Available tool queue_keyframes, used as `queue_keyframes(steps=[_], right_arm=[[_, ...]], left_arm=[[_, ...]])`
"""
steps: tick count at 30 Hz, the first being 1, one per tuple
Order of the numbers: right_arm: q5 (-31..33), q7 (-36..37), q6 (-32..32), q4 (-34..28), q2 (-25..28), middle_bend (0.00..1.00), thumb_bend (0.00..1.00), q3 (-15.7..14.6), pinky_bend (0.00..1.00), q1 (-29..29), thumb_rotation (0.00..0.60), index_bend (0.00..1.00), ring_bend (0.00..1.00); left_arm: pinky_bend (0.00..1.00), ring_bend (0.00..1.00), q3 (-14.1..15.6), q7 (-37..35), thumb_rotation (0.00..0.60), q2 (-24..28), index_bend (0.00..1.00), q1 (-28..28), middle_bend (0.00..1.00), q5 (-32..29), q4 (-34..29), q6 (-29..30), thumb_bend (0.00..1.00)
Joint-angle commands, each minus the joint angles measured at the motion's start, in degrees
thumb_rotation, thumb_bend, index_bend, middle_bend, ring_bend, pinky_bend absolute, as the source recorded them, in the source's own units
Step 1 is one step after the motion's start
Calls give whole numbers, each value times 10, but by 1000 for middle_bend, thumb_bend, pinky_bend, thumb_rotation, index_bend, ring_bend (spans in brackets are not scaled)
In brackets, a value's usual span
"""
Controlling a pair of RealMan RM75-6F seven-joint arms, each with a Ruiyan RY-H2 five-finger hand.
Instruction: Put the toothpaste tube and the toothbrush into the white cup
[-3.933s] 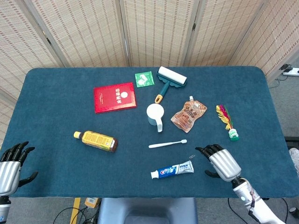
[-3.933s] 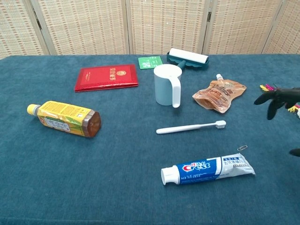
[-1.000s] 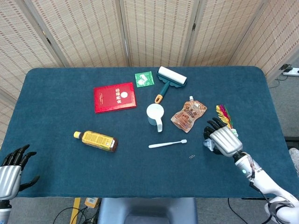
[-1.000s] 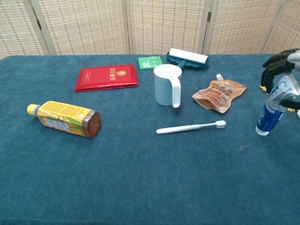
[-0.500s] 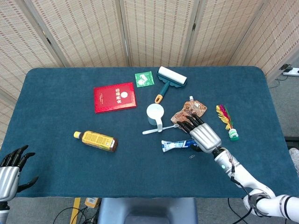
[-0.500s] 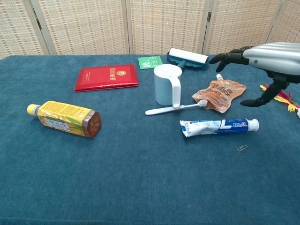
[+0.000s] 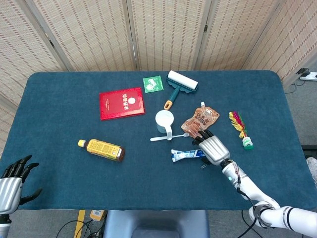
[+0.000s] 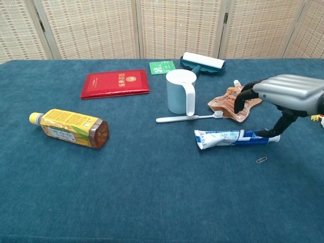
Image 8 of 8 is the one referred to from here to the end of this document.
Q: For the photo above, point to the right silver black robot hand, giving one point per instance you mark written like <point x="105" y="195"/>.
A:
<point x="291" y="91"/>

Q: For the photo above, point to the orange spout pouch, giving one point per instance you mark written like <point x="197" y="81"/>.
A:
<point x="222" y="103"/>

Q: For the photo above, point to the blue white toothpaste tube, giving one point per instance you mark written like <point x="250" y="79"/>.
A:
<point x="222" y="139"/>

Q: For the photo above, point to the white toothbrush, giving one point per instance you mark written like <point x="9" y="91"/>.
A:
<point x="177" y="118"/>

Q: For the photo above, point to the white plastic mug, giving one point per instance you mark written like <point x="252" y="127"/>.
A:
<point x="177" y="96"/>

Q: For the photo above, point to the colourful feather shuttlecock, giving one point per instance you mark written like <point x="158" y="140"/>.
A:
<point x="315" y="118"/>

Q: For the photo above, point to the metal paper clip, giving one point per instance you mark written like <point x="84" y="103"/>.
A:
<point x="261" y="159"/>

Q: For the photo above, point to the teal lint roller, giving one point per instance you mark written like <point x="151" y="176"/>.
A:
<point x="202" y="60"/>

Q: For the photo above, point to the green card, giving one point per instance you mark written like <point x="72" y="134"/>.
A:
<point x="159" y="67"/>

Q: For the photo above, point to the red certificate book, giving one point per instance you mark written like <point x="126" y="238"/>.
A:
<point x="114" y="83"/>

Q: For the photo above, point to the woven folding screen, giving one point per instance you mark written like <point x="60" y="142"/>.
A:
<point x="88" y="25"/>

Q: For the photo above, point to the yellow label tea bottle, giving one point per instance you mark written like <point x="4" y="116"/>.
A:
<point x="71" y="126"/>

